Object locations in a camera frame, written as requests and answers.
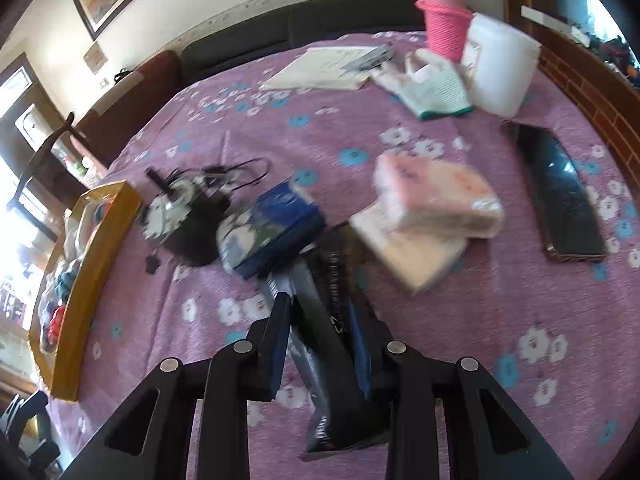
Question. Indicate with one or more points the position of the pink thermos with knit sleeve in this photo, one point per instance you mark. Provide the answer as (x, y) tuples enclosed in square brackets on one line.
[(445, 30)]

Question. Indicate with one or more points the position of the small wall plaque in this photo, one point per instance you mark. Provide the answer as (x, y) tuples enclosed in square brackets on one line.
[(96, 56)]

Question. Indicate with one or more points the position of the blue tissue pack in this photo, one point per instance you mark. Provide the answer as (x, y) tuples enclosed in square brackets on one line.
[(280, 225)]

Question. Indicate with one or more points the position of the black smartphone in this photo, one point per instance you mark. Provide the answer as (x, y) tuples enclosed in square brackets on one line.
[(560, 190)]

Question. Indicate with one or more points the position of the white flat box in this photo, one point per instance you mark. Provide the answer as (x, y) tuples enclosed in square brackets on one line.
[(550, 22)]

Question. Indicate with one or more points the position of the pink tissue pack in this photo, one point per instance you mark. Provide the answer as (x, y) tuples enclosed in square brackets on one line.
[(440, 195)]

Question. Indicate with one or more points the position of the stack of white papers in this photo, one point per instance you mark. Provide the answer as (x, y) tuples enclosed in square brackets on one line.
[(320, 67)]

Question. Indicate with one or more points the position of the brown armchair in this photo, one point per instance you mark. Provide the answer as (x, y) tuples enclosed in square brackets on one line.
[(150, 90)]

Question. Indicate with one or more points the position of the white tissue pack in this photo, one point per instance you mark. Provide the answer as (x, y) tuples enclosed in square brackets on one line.
[(405, 255)]

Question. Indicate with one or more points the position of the black round device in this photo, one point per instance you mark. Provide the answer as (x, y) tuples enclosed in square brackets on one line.
[(195, 230)]

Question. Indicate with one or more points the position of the pile of assorted tools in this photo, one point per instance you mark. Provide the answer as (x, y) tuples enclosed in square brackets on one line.
[(615, 55)]

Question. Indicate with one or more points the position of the dark grey zip pouch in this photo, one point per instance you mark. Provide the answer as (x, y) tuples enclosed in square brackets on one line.
[(325, 310)]

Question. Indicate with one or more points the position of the white green-cuffed work glove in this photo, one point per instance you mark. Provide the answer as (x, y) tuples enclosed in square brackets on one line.
[(435, 90)]

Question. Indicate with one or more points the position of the white plastic jar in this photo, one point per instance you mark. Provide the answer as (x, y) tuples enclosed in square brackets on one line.
[(500, 70)]

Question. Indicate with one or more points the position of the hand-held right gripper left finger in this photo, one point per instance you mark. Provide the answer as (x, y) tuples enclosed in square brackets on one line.
[(280, 340)]

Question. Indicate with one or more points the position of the yellow cardboard box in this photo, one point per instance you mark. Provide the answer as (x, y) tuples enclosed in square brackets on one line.
[(95, 260)]

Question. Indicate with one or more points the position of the brown wooden sideboard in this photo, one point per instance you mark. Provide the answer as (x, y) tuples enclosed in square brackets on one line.
[(590, 95)]

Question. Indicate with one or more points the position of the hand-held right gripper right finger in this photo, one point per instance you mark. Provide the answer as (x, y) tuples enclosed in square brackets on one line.
[(360, 355)]

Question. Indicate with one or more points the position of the black chair back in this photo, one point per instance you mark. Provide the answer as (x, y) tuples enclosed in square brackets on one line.
[(40, 155)]

